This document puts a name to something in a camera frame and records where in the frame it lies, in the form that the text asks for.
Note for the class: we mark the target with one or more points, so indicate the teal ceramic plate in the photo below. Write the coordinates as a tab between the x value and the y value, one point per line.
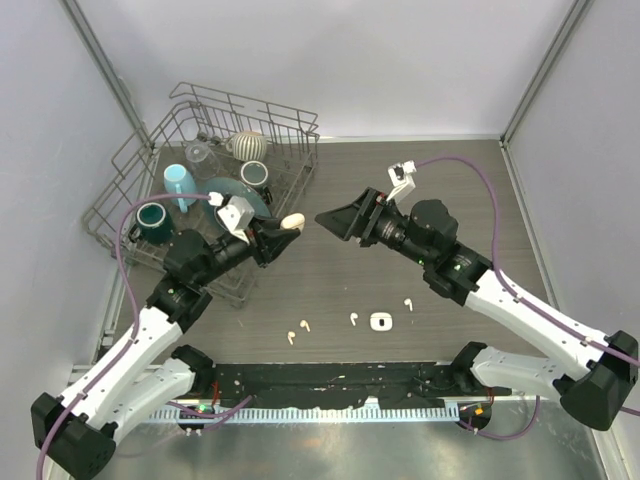
230	186

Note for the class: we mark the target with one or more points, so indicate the striped beige mug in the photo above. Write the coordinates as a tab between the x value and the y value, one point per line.
247	146

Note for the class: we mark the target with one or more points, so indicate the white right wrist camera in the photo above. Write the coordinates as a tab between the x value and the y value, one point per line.
401	176

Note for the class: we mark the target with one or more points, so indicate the clear drinking glass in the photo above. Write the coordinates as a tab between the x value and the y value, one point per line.
201	159

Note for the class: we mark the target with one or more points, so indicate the beige earbud charging case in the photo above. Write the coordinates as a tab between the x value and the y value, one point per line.
294	221

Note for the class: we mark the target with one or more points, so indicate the light blue mug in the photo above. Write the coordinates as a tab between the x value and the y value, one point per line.
178	180

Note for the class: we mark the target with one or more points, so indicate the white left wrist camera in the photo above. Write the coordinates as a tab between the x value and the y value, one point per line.
233	212

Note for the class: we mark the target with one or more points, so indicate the dark green mug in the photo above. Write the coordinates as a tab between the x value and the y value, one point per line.
153	224

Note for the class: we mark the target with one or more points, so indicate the white rimmed teal cup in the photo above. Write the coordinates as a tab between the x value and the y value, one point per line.
254	174

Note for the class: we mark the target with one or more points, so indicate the white cable duct strip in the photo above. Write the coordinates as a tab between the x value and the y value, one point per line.
369	413

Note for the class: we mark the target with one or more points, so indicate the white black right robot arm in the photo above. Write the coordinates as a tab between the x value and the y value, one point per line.
588	372

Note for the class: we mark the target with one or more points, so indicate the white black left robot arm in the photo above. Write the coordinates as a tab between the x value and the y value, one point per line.
80	429

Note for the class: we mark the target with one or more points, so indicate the grey wire dish rack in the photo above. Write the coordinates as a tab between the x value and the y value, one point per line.
211	116

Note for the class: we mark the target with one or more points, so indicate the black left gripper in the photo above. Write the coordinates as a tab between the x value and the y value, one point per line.
267	238

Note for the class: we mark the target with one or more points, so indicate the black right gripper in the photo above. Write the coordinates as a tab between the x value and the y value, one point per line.
358	219

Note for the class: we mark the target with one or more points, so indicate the white earbud charging case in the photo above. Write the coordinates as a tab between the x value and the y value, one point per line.
381	321

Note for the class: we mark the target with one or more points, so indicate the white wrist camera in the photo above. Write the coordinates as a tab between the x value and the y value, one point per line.
401	176
233	212

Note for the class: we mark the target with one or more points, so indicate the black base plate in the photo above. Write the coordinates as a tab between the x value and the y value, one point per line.
338	386

